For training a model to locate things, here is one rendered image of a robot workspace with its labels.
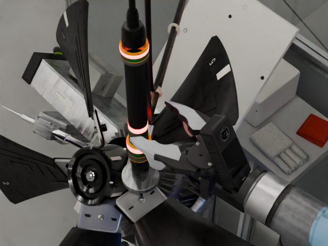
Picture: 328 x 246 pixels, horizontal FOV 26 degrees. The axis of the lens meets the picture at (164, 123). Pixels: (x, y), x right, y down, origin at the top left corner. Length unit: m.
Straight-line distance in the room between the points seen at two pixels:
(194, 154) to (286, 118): 0.88
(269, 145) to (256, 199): 0.81
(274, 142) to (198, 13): 0.46
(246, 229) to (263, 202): 1.36
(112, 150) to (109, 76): 0.30
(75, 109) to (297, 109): 0.66
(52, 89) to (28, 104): 1.44
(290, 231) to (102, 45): 1.95
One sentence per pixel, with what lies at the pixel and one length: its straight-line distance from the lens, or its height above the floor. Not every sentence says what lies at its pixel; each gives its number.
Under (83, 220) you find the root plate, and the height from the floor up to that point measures 1.12.
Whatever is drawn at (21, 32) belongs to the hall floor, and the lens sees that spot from 3.42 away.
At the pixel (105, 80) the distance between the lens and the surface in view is 1.66.
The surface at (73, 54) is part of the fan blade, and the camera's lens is 1.49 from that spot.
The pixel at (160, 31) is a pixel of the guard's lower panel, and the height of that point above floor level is 0.63.
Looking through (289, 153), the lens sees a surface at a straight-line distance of 1.88.
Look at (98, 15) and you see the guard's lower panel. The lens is 2.80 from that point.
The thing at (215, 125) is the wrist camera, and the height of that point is 1.57.
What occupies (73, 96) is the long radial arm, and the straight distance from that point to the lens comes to 1.65.
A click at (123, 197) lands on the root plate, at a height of 1.20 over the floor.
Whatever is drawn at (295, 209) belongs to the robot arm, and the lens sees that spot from 1.06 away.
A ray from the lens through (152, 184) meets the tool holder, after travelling 1.32.
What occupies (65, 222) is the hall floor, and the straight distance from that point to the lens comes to 2.77.
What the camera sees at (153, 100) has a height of 1.37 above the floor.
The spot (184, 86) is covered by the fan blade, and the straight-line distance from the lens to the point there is 1.38.
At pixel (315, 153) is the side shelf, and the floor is 0.86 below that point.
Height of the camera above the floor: 2.40
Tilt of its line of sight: 53 degrees down
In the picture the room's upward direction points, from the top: straight up
